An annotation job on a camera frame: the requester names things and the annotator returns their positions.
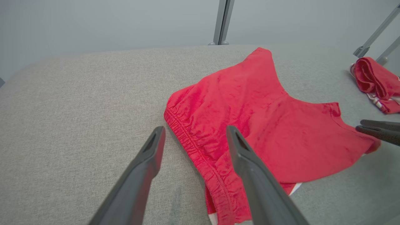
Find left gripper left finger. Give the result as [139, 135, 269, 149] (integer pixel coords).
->
[89, 126, 166, 225]

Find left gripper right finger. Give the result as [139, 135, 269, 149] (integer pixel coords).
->
[226, 125, 310, 225]

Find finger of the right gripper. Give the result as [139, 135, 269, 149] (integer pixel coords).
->
[355, 125, 400, 147]
[360, 119, 400, 132]

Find red jersey with white trim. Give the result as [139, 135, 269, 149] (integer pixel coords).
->
[349, 57, 400, 115]

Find red shorts with white stripe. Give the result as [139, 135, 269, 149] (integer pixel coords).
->
[163, 47, 382, 225]

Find grey slanted metal bar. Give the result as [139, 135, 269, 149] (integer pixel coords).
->
[353, 4, 400, 58]
[375, 36, 400, 66]

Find grey partition post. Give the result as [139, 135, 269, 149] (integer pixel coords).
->
[208, 0, 235, 46]

